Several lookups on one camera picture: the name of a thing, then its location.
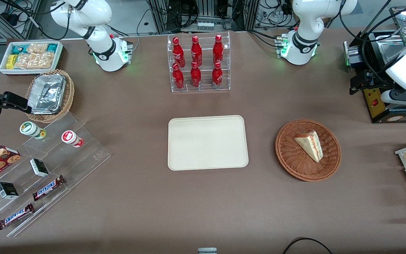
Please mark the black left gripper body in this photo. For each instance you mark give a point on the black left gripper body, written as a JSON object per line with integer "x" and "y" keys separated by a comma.
{"x": 373, "y": 80}

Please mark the triangular sandwich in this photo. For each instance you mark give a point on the triangular sandwich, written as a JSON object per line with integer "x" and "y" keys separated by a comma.
{"x": 310, "y": 144}

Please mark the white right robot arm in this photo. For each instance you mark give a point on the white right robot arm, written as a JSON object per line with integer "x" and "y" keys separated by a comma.
{"x": 100, "y": 49}

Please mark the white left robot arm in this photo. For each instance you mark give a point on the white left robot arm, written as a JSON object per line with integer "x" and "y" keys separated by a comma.
{"x": 307, "y": 21}

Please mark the oval tan wicker basket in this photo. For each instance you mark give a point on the oval tan wicker basket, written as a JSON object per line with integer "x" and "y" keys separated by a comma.
{"x": 69, "y": 95}

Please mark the round brown wicker basket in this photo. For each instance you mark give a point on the round brown wicker basket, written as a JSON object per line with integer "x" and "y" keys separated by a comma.
{"x": 294, "y": 164}

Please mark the cream plastic tray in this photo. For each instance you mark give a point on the cream plastic tray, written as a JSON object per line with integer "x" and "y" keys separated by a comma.
{"x": 206, "y": 143}

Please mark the green lidded cup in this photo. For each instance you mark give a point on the green lidded cup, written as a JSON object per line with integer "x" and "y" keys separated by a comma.
{"x": 30, "y": 129}

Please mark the black metal machine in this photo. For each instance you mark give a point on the black metal machine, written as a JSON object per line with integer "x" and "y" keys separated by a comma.
{"x": 356, "y": 56}

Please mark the silver foil container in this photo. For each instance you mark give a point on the silver foil container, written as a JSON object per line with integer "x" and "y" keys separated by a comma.
{"x": 46, "y": 93}

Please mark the white rectangular snack bin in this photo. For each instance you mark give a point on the white rectangular snack bin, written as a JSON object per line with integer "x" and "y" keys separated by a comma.
{"x": 2, "y": 67}

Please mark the yellow snack pack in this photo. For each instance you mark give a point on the yellow snack pack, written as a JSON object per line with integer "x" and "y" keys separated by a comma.
{"x": 10, "y": 61}

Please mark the large clear cracker bag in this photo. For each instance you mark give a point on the large clear cracker bag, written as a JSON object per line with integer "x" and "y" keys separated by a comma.
{"x": 34, "y": 60}

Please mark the teal snack pack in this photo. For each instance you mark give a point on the teal snack pack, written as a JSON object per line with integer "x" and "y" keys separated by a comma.
{"x": 51, "y": 48}
{"x": 18, "y": 48}

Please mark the small clear cracker bag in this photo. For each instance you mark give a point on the small clear cracker bag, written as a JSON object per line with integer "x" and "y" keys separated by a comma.
{"x": 37, "y": 48}

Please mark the red lidded cup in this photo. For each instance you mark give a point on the red lidded cup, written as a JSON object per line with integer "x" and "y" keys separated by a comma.
{"x": 71, "y": 137}

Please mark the small black box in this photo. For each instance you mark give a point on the small black box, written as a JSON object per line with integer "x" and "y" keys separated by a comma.
{"x": 39, "y": 167}
{"x": 7, "y": 190}

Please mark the clear acrylic stepped stand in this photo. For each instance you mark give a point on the clear acrylic stepped stand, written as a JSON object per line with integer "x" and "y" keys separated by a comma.
{"x": 83, "y": 158}

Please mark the brown snickers bar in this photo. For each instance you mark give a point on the brown snickers bar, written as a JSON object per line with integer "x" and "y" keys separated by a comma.
{"x": 48, "y": 188}
{"x": 15, "y": 216}

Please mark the red cola bottle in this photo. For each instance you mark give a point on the red cola bottle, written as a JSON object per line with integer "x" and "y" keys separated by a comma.
{"x": 178, "y": 51}
{"x": 196, "y": 51}
{"x": 178, "y": 77}
{"x": 217, "y": 76}
{"x": 195, "y": 76}
{"x": 218, "y": 49}

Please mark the clear acrylic bottle rack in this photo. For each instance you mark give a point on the clear acrylic bottle rack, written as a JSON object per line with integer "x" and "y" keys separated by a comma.
{"x": 204, "y": 86}

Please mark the white power strip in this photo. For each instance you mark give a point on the white power strip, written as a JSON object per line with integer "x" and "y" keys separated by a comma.
{"x": 205, "y": 25}

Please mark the black equipment rack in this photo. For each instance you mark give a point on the black equipment rack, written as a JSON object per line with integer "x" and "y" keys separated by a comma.
{"x": 206, "y": 8}

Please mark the small grey block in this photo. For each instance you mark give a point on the small grey block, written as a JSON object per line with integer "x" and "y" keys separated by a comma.
{"x": 207, "y": 251}

